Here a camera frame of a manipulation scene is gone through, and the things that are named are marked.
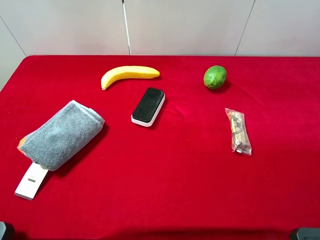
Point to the yellow banana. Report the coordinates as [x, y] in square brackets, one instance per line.
[127, 72]

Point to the white flat remote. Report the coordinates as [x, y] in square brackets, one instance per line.
[31, 182]

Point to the red velvet tablecloth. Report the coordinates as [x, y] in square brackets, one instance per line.
[179, 178]

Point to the clear snack packet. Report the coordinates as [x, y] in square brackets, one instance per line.
[240, 142]

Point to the black white board eraser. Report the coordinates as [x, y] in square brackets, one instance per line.
[148, 107]

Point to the folded grey towel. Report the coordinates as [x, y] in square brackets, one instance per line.
[63, 135]

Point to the orange object under towel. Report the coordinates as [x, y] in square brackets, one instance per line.
[21, 143]

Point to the green lime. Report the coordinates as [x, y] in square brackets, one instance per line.
[215, 77]

